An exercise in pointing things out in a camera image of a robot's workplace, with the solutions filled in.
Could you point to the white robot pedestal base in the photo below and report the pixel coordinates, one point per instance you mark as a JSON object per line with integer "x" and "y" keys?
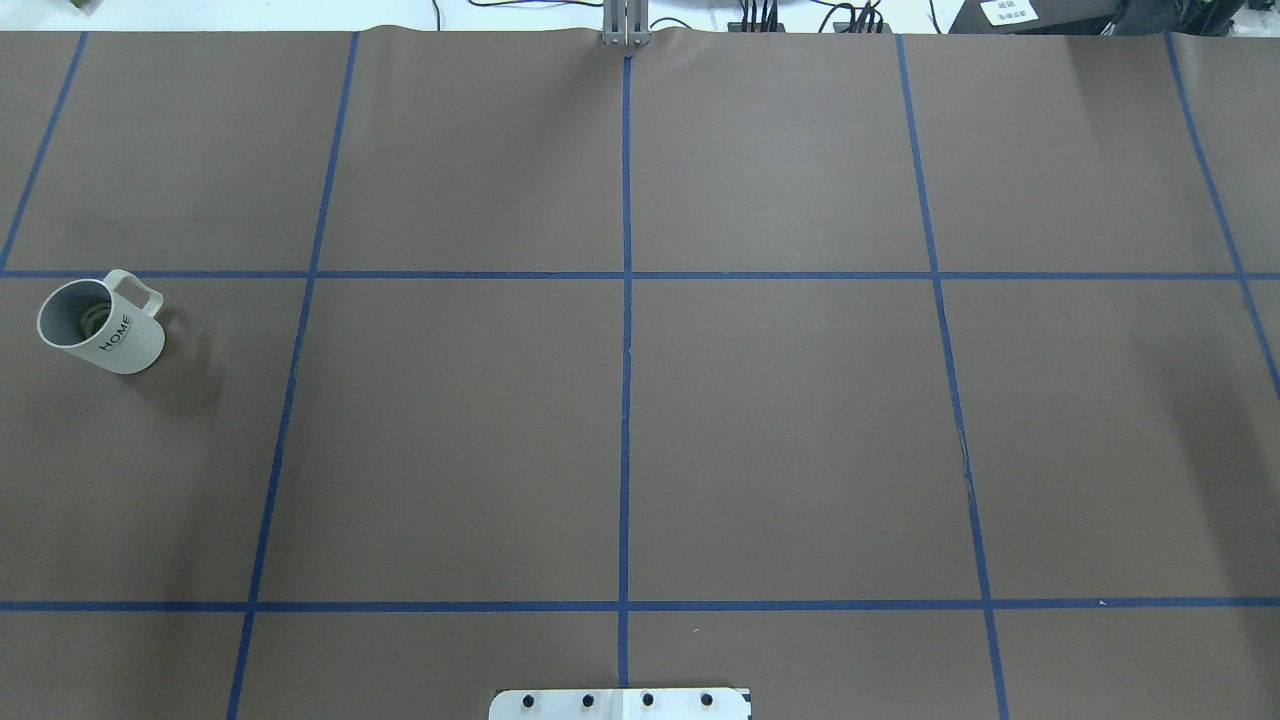
{"x": 623, "y": 703}

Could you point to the black box with label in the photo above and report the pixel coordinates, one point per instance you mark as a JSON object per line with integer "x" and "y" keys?
{"x": 1035, "y": 17}

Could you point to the white HOME mug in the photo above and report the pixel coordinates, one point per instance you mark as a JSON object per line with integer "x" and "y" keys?
{"x": 133, "y": 339}

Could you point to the aluminium frame post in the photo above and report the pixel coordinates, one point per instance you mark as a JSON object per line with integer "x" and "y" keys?
{"x": 625, "y": 23}

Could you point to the brown table mat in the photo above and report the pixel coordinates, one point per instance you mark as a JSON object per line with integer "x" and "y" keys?
{"x": 887, "y": 376}

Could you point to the lemon slices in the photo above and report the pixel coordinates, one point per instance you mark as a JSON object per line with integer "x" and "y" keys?
{"x": 93, "y": 318}

